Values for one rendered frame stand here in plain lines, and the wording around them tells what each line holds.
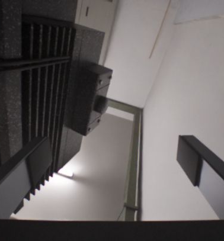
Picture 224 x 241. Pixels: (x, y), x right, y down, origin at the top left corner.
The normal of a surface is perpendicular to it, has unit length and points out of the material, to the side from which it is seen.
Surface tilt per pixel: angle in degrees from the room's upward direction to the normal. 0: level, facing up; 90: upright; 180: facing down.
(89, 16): 90
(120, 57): 90
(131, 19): 90
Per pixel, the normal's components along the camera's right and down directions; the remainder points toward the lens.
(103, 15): -0.17, 0.47
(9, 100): 0.89, 0.40
